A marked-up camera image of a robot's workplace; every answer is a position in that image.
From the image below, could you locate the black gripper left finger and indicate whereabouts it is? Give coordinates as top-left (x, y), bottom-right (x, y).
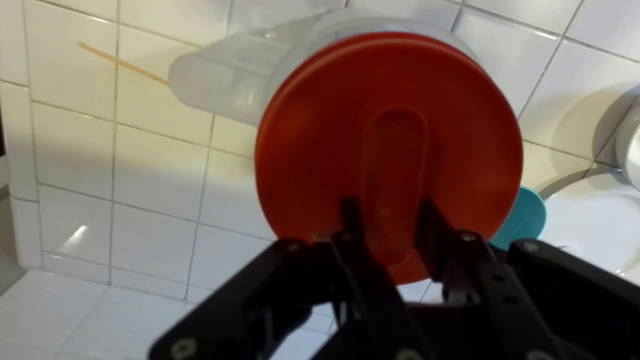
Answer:
top-left (146, 198), bottom-right (428, 360)

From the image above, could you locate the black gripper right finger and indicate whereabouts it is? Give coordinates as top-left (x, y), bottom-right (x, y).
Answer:
top-left (418, 196), bottom-right (640, 360)

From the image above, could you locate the red round plastic lid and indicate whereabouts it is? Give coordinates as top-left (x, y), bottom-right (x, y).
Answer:
top-left (252, 31), bottom-right (526, 289)

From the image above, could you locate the teal plastic object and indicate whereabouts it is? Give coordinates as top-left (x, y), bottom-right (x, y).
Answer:
top-left (489, 187), bottom-right (550, 252)

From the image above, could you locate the white round bowl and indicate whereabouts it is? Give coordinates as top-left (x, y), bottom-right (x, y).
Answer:
top-left (592, 84), bottom-right (640, 195)

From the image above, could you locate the thin wooden stick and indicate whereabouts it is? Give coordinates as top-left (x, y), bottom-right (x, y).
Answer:
top-left (76, 40), bottom-right (172, 89)

